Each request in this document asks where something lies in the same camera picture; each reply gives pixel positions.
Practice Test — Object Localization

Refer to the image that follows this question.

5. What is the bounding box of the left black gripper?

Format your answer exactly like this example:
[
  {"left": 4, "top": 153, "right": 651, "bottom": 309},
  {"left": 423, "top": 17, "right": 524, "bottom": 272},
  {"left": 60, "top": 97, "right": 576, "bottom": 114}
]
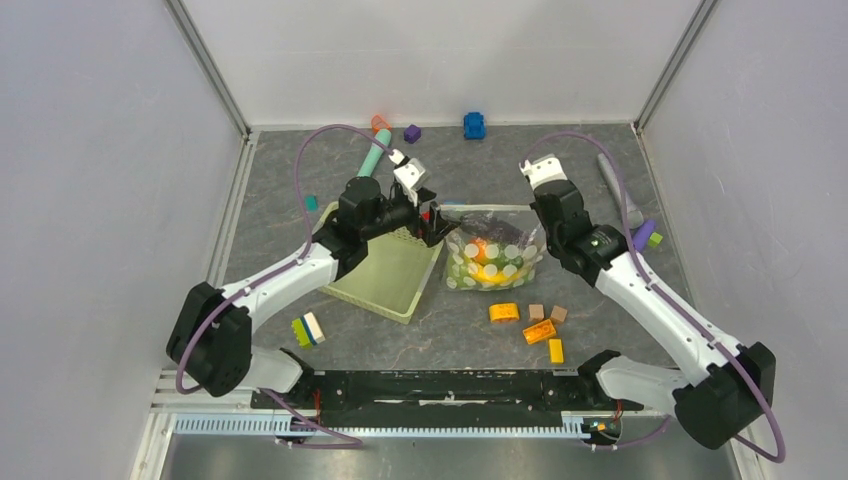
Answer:
[{"left": 361, "top": 187, "right": 460, "bottom": 247}]

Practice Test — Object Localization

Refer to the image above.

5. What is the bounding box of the green orange toy mango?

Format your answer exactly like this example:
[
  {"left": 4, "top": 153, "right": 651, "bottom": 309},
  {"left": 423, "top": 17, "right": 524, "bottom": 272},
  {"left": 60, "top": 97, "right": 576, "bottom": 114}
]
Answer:
[{"left": 463, "top": 238, "right": 524, "bottom": 285}]

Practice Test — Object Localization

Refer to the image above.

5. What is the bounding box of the clear polka dot zip bag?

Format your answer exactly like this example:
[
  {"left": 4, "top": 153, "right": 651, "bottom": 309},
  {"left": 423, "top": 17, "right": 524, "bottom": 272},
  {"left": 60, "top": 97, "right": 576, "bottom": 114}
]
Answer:
[{"left": 441, "top": 204, "right": 547, "bottom": 292}]

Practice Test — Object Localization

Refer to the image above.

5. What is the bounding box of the purple toy eggplant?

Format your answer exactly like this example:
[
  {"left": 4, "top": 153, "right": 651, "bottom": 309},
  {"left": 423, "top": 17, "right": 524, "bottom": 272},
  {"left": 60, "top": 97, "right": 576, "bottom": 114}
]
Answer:
[{"left": 460, "top": 214, "right": 526, "bottom": 244}]

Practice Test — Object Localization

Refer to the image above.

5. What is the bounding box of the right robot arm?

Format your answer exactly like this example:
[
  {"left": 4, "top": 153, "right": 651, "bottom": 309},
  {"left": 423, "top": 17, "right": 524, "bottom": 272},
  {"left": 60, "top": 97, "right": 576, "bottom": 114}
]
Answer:
[{"left": 531, "top": 179, "right": 786, "bottom": 462}]

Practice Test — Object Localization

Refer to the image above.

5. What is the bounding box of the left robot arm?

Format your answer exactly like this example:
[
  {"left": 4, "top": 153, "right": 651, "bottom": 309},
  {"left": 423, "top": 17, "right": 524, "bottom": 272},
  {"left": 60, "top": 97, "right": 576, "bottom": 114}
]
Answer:
[{"left": 166, "top": 177, "right": 460, "bottom": 408}]

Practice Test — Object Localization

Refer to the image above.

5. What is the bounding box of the grey toy microphone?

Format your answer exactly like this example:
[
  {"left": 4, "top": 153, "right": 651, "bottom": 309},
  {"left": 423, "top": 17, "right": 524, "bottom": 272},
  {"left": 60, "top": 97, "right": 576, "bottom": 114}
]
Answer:
[{"left": 596, "top": 153, "right": 645, "bottom": 230}]

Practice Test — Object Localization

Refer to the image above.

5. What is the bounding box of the purple toy cylinder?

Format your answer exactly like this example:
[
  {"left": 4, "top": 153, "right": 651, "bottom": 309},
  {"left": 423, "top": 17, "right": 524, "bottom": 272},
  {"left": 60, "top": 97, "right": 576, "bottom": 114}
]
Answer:
[{"left": 632, "top": 219, "right": 656, "bottom": 252}]

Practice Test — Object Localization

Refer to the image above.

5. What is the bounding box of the light green plastic basket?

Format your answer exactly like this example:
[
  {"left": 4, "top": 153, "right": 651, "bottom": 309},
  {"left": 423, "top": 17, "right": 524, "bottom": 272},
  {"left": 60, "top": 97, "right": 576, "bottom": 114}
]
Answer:
[{"left": 319, "top": 228, "right": 443, "bottom": 325}]

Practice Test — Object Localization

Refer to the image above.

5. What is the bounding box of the tan cube right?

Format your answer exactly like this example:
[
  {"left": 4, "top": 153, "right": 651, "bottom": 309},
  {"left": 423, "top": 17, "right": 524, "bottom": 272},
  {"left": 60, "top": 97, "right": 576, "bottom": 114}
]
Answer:
[{"left": 548, "top": 305, "right": 568, "bottom": 325}]

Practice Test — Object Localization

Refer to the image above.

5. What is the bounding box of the tan cube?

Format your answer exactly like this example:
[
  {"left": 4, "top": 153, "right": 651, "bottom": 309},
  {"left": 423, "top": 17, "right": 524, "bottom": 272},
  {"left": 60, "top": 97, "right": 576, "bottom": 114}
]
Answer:
[
  {"left": 548, "top": 305, "right": 568, "bottom": 325},
  {"left": 528, "top": 304, "right": 546, "bottom": 322}
]

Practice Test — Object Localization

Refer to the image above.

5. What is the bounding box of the tan cube left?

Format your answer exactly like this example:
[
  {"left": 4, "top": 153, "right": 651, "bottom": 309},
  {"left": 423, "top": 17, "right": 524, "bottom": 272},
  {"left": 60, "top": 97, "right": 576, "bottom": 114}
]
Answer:
[{"left": 528, "top": 304, "right": 546, "bottom": 322}]

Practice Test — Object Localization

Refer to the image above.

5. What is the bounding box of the small lime green block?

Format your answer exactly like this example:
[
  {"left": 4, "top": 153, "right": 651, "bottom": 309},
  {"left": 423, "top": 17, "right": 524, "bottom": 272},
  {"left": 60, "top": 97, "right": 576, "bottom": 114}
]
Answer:
[{"left": 647, "top": 232, "right": 663, "bottom": 248}]

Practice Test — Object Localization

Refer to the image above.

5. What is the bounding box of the purple building block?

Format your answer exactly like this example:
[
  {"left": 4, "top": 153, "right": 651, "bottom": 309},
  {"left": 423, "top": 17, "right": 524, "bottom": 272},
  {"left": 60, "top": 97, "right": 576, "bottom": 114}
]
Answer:
[{"left": 403, "top": 124, "right": 422, "bottom": 144}]

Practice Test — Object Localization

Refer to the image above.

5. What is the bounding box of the teal toy microphone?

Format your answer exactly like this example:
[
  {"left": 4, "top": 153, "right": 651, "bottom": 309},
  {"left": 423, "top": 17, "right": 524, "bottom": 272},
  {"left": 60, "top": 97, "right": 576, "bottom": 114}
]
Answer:
[{"left": 357, "top": 128, "right": 392, "bottom": 177}]

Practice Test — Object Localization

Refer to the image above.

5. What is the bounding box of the translucent orange brick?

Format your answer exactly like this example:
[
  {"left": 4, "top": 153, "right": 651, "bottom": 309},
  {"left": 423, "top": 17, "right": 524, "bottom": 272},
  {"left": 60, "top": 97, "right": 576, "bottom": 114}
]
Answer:
[{"left": 522, "top": 319, "right": 557, "bottom": 345}]

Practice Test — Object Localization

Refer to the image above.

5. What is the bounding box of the orange rounded brick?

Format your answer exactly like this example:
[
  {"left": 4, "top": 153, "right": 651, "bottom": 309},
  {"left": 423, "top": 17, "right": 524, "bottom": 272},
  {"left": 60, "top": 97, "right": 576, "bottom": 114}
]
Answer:
[{"left": 488, "top": 303, "right": 520, "bottom": 324}]

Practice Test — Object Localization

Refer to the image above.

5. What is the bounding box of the yellow brick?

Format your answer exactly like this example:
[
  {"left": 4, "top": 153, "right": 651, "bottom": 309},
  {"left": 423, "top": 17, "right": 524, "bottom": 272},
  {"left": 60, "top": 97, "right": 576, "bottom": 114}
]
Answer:
[{"left": 547, "top": 338, "right": 565, "bottom": 365}]

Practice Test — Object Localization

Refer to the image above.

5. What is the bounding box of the small teal block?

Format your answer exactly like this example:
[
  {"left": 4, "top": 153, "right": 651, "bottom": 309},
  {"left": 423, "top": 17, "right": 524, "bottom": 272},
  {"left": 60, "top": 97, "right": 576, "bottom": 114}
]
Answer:
[{"left": 304, "top": 195, "right": 320, "bottom": 212}]

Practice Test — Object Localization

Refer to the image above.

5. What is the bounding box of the green blue white block stack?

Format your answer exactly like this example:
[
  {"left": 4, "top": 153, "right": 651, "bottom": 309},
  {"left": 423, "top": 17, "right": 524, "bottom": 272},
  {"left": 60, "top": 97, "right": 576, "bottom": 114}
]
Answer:
[{"left": 291, "top": 312, "right": 326, "bottom": 349}]

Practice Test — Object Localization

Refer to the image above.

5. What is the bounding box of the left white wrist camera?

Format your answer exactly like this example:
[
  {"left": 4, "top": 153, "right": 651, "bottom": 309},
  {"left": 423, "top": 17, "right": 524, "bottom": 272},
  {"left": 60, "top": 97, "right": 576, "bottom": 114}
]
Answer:
[{"left": 390, "top": 151, "right": 428, "bottom": 207}]

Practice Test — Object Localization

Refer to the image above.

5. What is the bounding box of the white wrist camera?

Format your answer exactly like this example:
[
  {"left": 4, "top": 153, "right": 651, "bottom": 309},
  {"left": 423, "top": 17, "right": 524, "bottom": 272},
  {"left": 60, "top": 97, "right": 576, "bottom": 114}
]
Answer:
[
  {"left": 390, "top": 151, "right": 428, "bottom": 207},
  {"left": 519, "top": 154, "right": 568, "bottom": 190}
]

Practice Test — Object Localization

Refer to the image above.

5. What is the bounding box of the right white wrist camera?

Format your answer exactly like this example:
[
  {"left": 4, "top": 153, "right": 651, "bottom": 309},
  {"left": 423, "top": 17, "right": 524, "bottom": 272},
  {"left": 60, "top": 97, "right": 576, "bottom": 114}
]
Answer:
[{"left": 519, "top": 154, "right": 568, "bottom": 190}]

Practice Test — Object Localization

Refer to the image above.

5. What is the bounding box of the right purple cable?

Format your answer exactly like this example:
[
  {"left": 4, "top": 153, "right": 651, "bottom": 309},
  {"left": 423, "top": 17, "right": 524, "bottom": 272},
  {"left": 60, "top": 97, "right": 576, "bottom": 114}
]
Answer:
[{"left": 523, "top": 130, "right": 788, "bottom": 465}]

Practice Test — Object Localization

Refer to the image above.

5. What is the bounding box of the purple cable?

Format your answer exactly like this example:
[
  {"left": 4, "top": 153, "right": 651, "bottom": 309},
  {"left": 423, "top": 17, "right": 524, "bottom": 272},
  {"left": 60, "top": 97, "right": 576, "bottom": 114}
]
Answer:
[
  {"left": 523, "top": 130, "right": 788, "bottom": 465},
  {"left": 173, "top": 124, "right": 407, "bottom": 450}
]

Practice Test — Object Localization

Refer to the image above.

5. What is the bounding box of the orange wire shape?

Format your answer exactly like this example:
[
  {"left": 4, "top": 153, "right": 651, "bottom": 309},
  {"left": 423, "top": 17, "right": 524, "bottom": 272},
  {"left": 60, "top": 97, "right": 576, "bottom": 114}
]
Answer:
[{"left": 370, "top": 114, "right": 392, "bottom": 134}]

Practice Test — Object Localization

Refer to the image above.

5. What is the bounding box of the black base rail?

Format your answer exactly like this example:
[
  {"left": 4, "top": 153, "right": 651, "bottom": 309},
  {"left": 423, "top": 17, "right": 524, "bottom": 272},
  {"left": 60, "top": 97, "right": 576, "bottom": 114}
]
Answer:
[{"left": 282, "top": 370, "right": 643, "bottom": 428}]

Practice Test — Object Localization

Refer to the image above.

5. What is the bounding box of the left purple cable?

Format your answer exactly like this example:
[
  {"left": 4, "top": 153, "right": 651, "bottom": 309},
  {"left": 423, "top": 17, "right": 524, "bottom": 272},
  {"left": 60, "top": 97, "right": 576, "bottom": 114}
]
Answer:
[{"left": 173, "top": 124, "right": 407, "bottom": 450}]

